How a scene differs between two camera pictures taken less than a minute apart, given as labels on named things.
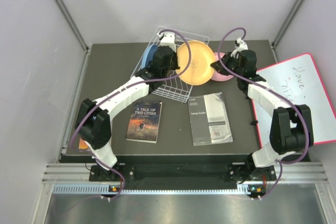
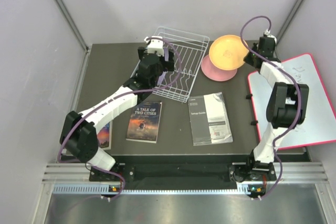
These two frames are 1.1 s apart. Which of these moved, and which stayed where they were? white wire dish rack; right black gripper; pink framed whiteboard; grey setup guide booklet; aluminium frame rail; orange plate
Moved: right black gripper; orange plate
Stayed: aluminium frame rail; grey setup guide booklet; pink framed whiteboard; white wire dish rack
